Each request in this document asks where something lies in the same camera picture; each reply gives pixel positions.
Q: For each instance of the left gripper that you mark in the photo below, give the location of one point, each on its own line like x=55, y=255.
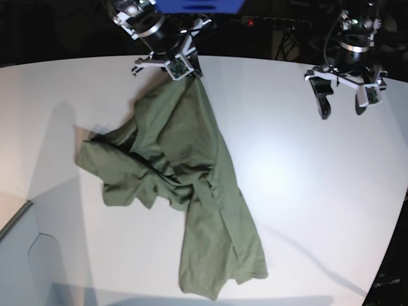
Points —
x=320, y=78

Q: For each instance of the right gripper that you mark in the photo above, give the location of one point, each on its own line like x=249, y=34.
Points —
x=185, y=47

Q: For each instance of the green t-shirt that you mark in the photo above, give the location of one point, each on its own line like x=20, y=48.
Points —
x=172, y=148

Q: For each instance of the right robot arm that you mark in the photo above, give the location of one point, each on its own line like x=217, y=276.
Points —
x=170, y=40

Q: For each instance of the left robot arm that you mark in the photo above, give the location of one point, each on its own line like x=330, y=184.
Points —
x=349, y=58

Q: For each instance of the black power strip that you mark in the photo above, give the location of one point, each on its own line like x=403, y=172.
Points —
x=279, y=24

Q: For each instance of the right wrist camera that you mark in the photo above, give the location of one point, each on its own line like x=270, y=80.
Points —
x=178, y=68

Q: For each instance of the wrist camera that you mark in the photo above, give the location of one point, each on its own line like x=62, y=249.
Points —
x=368, y=95
x=178, y=68

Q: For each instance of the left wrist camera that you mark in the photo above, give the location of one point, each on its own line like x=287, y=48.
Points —
x=368, y=95

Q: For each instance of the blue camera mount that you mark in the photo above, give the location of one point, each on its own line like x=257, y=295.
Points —
x=199, y=6

